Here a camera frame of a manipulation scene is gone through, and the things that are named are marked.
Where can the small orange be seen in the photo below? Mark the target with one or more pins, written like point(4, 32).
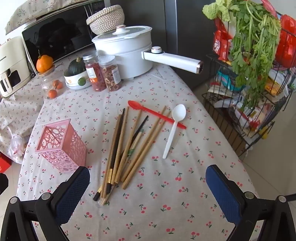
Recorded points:
point(52, 93)
point(57, 85)

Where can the blue and white packet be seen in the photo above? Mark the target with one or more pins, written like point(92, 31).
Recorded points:
point(227, 80)

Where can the large orange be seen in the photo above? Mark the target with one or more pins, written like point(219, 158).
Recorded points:
point(44, 63)

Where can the cherry print tablecloth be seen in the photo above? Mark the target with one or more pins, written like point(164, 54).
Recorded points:
point(161, 197)

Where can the white ceramic pot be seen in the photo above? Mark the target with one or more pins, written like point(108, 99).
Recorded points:
point(74, 82)

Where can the red box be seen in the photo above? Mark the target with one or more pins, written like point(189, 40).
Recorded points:
point(4, 162)

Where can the pile of wooden chopsticks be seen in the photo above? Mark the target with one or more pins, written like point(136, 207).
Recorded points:
point(138, 163)

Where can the red plastic bag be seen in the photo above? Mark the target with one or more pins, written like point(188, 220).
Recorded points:
point(286, 44)

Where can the pink perforated utensil holder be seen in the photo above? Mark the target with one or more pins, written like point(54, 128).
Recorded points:
point(69, 157)

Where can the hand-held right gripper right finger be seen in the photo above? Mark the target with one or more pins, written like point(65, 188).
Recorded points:
point(223, 197)

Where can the leafy green celery bunch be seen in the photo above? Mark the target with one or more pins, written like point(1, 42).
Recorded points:
point(249, 46)

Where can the clear glass jar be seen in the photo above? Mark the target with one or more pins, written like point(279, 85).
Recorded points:
point(46, 81)

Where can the heap of assorted packets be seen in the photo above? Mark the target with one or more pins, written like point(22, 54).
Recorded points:
point(245, 115)

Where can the napa cabbage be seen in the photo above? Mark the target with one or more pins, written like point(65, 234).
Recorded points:
point(215, 9)

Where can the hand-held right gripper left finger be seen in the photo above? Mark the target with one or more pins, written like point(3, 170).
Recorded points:
point(71, 197)

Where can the white pot lid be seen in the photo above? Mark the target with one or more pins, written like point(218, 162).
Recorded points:
point(124, 32)

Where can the dark green squash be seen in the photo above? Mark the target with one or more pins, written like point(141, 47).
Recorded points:
point(75, 67)

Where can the cream kitchen appliance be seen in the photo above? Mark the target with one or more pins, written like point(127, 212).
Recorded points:
point(12, 60)

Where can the yellow packet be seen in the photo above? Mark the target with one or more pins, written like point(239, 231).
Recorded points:
point(275, 88)

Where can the red plastic spoon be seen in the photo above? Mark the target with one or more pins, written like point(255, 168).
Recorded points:
point(152, 111)

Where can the white plastic spoon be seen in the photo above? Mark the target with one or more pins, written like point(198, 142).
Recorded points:
point(179, 113)

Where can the dark grey refrigerator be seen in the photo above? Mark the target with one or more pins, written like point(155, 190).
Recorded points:
point(185, 27)

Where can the white electric pot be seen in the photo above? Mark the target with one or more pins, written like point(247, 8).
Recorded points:
point(124, 58)

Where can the clear plastic bag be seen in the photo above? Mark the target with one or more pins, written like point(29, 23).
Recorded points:
point(17, 146)

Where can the plastic jar of red fruit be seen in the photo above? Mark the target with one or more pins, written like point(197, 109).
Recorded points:
point(93, 74)

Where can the plastic jar of dried slices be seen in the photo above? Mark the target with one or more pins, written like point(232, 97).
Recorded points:
point(112, 74)

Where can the floral cloth cover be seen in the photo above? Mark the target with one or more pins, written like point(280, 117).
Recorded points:
point(34, 12)

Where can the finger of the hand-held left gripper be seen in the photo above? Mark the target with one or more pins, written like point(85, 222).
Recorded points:
point(2, 184)

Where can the red snack packets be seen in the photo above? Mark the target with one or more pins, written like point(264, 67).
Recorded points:
point(220, 44)

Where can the black microwave oven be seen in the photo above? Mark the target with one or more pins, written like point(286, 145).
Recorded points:
point(57, 34)

